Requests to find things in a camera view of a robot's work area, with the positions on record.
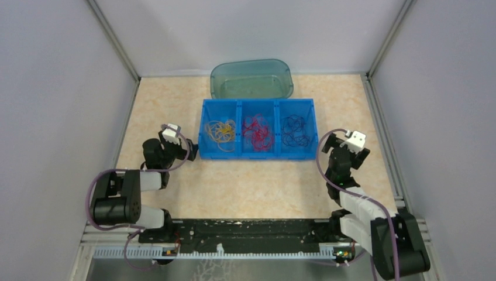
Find teal translucent plastic tub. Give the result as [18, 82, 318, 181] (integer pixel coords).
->
[210, 59, 294, 99]

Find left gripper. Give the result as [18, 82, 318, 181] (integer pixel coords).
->
[158, 130, 199, 167]

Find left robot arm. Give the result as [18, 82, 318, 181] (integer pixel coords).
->
[85, 128, 199, 243]

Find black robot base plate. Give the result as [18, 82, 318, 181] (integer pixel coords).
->
[138, 219, 360, 259]

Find red cable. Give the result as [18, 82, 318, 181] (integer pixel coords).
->
[242, 113, 275, 152]

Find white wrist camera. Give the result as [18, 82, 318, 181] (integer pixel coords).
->
[159, 124, 181, 145]
[340, 130, 367, 153]

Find white slotted cable duct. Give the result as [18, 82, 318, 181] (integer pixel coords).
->
[93, 246, 336, 260]

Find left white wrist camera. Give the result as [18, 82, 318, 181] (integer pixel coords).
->
[159, 124, 181, 145]

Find blue three-compartment bin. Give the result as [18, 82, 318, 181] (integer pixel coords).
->
[198, 99, 319, 160]

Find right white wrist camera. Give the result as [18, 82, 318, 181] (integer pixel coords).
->
[340, 130, 367, 153]

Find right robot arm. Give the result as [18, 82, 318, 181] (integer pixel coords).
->
[316, 129, 431, 280]

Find grey beige cable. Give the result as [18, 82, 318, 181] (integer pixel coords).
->
[204, 119, 237, 153]

